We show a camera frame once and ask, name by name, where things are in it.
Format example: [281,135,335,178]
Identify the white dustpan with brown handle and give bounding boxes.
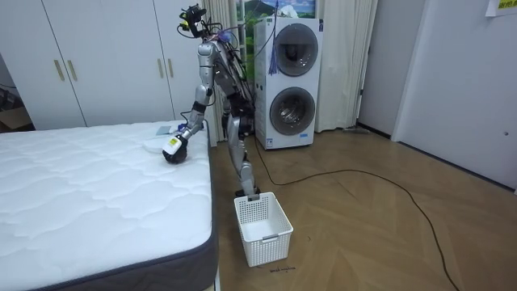
[142,134,173,155]

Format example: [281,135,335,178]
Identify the black floor cable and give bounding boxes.
[252,136,462,291]

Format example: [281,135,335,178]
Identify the white plastic basket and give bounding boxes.
[233,192,295,268]

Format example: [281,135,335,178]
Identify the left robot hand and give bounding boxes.
[162,135,190,165]

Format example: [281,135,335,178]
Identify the white washing machine tower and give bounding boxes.
[253,15,325,151]

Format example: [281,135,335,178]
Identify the white door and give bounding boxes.
[390,0,517,191]

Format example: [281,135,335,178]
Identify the robot legs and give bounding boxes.
[221,96,262,199]

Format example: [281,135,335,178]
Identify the cable bundle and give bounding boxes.
[220,0,282,77]

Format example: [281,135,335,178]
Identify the grey bed with white mattress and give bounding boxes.
[0,120,221,291]

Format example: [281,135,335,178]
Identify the white wardrobe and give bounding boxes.
[0,0,208,132]

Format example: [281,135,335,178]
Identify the brown cardboard box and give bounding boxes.
[0,105,36,133]

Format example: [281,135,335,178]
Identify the paper wall sign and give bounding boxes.
[485,0,517,19]

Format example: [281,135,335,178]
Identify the robot body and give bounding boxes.
[176,2,256,122]

